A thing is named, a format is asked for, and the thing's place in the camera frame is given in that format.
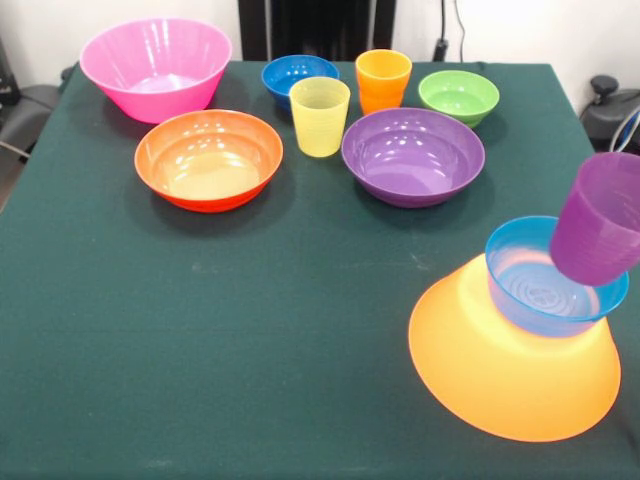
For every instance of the purple cup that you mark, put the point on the purple cup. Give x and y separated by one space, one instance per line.
600 225

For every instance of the large yellow-orange bowl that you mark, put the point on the large yellow-orange bowl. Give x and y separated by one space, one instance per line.
500 385

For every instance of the dark blue bowl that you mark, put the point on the dark blue bowl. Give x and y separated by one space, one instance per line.
282 75

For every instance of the purple bowl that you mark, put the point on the purple bowl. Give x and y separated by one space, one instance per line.
410 160

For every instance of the pink bowl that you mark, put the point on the pink bowl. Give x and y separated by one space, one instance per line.
150 60

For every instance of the light blue bowl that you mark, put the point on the light blue bowl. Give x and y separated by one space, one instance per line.
525 300

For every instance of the orange cup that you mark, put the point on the orange cup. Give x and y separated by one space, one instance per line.
382 82

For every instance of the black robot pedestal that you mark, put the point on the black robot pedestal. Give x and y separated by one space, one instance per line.
320 25

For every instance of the yellow cup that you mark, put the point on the yellow cup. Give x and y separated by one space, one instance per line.
320 125

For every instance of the red bowl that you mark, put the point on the red bowl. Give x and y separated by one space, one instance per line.
210 165

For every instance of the dark green tablecloth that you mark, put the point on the dark green tablecloth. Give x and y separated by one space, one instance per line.
200 325

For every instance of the green bowl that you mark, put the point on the green bowl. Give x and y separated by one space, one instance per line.
457 95

